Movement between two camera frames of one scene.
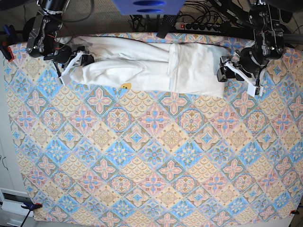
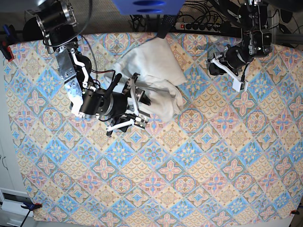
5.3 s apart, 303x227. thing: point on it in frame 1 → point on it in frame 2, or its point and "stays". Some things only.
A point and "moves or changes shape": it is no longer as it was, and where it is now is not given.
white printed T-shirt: (147, 65) moves or changes shape
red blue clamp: (7, 38) stays
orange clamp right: (293, 212) stays
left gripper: (80, 57) → (131, 116)
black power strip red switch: (198, 27) stays
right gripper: (233, 68) → (219, 65)
